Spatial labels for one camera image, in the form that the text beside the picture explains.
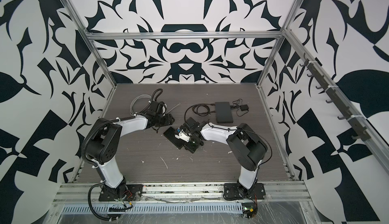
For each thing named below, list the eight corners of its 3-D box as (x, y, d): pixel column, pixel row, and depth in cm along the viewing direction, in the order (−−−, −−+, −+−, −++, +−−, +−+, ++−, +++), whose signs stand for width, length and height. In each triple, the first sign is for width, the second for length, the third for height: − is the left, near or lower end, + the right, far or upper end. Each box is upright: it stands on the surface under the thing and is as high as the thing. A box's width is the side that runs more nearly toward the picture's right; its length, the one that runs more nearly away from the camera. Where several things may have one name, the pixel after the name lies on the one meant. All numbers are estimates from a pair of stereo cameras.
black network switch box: (216, 123, 101) (216, 121, 100) (214, 103, 111) (214, 102, 110) (233, 123, 101) (233, 121, 100) (229, 103, 111) (230, 102, 110)
